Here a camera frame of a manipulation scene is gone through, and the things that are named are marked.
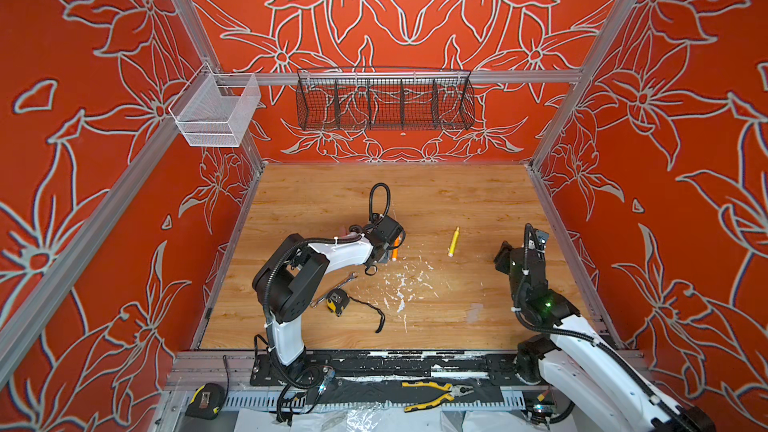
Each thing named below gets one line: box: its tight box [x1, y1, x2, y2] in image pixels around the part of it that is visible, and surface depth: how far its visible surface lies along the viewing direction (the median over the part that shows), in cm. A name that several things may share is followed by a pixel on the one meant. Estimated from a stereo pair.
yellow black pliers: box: [401, 381, 474, 412], surface depth 71 cm
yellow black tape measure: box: [185, 382, 226, 421], surface depth 69 cm
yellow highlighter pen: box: [448, 226, 460, 257], surface depth 97 cm
